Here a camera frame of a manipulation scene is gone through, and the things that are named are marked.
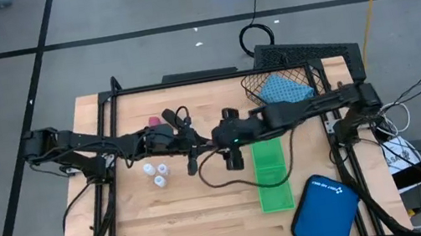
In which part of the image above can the black aluminium table frame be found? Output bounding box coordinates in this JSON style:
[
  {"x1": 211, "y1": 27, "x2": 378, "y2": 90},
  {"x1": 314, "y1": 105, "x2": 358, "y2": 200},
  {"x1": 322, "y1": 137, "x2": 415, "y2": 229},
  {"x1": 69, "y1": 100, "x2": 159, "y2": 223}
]
[{"x1": 30, "y1": 33, "x2": 417, "y2": 236}]

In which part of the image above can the short black camera cable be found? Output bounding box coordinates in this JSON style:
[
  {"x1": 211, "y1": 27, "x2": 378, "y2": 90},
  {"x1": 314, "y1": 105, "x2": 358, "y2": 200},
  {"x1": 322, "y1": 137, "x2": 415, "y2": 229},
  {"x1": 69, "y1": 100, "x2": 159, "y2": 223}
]
[{"x1": 173, "y1": 104, "x2": 193, "y2": 131}]

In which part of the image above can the white printed box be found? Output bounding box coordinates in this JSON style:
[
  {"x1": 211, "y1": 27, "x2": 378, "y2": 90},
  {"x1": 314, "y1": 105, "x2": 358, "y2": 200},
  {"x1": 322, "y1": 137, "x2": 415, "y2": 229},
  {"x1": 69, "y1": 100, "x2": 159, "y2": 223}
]
[{"x1": 380, "y1": 132, "x2": 421, "y2": 177}]

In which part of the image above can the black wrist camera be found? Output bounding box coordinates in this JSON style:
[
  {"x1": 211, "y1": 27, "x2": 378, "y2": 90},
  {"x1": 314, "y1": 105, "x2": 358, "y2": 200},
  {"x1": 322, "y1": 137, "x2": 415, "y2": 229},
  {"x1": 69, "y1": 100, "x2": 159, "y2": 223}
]
[
  {"x1": 160, "y1": 105, "x2": 180, "y2": 133},
  {"x1": 220, "y1": 105, "x2": 241, "y2": 124}
]

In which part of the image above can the long black gripper cable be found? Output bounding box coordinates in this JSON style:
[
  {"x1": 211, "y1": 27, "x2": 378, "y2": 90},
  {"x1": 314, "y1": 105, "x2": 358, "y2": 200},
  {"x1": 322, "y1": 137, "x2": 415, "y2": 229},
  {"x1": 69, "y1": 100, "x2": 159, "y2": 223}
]
[{"x1": 193, "y1": 128, "x2": 304, "y2": 200}]

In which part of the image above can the small white plastic bottle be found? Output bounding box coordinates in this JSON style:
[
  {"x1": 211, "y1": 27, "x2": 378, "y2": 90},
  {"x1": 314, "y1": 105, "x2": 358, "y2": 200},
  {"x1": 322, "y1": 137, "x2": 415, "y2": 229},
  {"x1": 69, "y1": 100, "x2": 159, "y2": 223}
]
[
  {"x1": 141, "y1": 162, "x2": 157, "y2": 177},
  {"x1": 153, "y1": 173, "x2": 169, "y2": 189},
  {"x1": 156, "y1": 162, "x2": 171, "y2": 177}
]

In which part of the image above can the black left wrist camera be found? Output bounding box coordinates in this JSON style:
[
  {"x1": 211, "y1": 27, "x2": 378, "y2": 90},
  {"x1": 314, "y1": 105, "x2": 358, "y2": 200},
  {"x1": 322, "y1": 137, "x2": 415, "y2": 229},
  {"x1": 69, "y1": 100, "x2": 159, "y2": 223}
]
[{"x1": 160, "y1": 105, "x2": 180, "y2": 133}]

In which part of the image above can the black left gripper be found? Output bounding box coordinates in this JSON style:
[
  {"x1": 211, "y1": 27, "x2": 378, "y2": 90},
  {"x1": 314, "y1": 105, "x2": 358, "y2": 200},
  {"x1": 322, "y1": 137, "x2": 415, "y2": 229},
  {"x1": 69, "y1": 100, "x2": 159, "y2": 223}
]
[{"x1": 172, "y1": 122, "x2": 220, "y2": 178}]

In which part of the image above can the light blue snowflake-print cloth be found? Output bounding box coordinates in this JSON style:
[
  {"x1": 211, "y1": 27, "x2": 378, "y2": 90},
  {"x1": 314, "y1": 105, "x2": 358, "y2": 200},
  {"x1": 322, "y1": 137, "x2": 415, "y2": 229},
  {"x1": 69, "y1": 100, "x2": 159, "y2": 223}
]
[{"x1": 255, "y1": 67, "x2": 318, "y2": 109}]

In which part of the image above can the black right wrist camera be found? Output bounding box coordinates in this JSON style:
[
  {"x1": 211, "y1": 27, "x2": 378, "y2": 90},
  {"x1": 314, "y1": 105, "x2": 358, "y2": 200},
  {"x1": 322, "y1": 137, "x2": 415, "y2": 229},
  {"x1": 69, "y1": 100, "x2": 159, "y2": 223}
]
[{"x1": 220, "y1": 105, "x2": 241, "y2": 124}]

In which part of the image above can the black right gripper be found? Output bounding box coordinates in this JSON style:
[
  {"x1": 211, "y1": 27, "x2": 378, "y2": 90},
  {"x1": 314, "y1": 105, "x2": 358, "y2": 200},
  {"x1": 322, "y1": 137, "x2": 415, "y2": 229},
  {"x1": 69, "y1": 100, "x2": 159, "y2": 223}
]
[{"x1": 209, "y1": 111, "x2": 272, "y2": 173}]

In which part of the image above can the blue first aid pouch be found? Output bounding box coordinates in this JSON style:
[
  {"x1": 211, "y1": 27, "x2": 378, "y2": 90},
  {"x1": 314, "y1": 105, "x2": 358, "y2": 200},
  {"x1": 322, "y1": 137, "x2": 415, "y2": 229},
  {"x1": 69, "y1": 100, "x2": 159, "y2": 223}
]
[{"x1": 282, "y1": 168, "x2": 367, "y2": 236}]

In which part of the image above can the black cable with coil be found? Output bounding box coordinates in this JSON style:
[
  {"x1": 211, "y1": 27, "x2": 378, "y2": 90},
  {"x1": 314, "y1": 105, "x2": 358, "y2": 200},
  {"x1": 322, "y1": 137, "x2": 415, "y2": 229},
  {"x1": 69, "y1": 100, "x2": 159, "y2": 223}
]
[{"x1": 233, "y1": 0, "x2": 278, "y2": 59}]

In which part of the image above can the black wire basket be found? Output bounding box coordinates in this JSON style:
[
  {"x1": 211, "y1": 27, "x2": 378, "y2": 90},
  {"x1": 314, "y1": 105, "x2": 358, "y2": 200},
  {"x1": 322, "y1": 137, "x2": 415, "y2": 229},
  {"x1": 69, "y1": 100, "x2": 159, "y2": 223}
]
[{"x1": 239, "y1": 63, "x2": 326, "y2": 110}]

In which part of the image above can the pink bandage roll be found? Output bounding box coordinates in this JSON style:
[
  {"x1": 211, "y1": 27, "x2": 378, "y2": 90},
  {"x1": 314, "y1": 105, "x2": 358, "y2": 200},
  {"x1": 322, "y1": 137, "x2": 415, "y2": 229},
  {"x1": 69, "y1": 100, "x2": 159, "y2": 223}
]
[{"x1": 146, "y1": 115, "x2": 162, "y2": 128}]

